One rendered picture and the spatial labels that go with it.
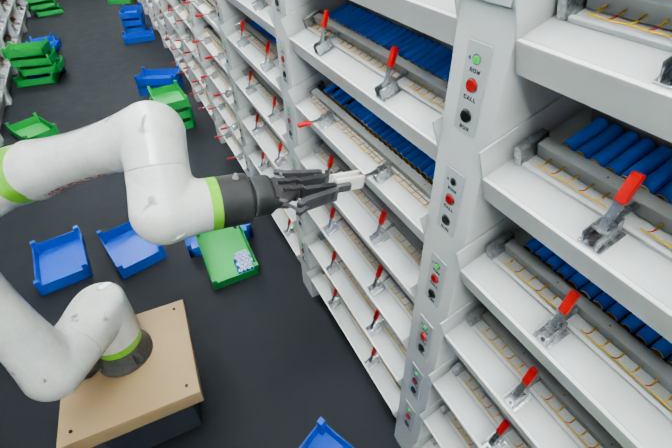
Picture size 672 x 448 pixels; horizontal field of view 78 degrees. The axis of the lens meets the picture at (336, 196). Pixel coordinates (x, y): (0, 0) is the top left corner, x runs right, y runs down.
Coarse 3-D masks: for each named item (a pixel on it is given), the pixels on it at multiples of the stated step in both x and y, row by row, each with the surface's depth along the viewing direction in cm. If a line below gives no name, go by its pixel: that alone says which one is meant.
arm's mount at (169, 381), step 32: (160, 320) 128; (160, 352) 119; (192, 352) 118; (96, 384) 111; (128, 384) 111; (160, 384) 111; (192, 384) 111; (64, 416) 105; (96, 416) 105; (128, 416) 104; (160, 416) 108
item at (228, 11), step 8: (224, 0) 159; (216, 8) 167; (224, 8) 161; (232, 8) 162; (224, 16) 162; (232, 16) 164; (232, 48) 171; (232, 56) 172; (240, 56) 174; (232, 64) 174; (240, 64) 176; (232, 80) 182; (240, 96) 184; (240, 104) 186; (248, 104) 188; (240, 120) 193; (240, 136) 205; (248, 136) 197; (248, 144) 199; (248, 160) 205; (256, 168) 209; (248, 176) 219
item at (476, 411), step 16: (448, 368) 92; (464, 368) 91; (448, 384) 91; (464, 384) 90; (480, 384) 87; (448, 400) 89; (464, 400) 88; (480, 400) 86; (464, 416) 86; (480, 416) 85; (496, 416) 84; (480, 432) 84; (496, 432) 79; (512, 432) 82
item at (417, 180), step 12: (324, 96) 111; (336, 108) 106; (348, 120) 101; (360, 132) 97; (360, 144) 96; (372, 144) 93; (384, 156) 90; (396, 156) 88; (396, 168) 87; (408, 168) 84; (420, 180) 81
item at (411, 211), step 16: (304, 80) 115; (320, 80) 117; (304, 96) 118; (304, 112) 114; (320, 112) 112; (320, 128) 107; (336, 128) 105; (336, 144) 101; (352, 144) 99; (352, 160) 95; (368, 160) 93; (384, 192) 86; (400, 192) 84; (400, 208) 82; (416, 208) 80; (416, 224) 78
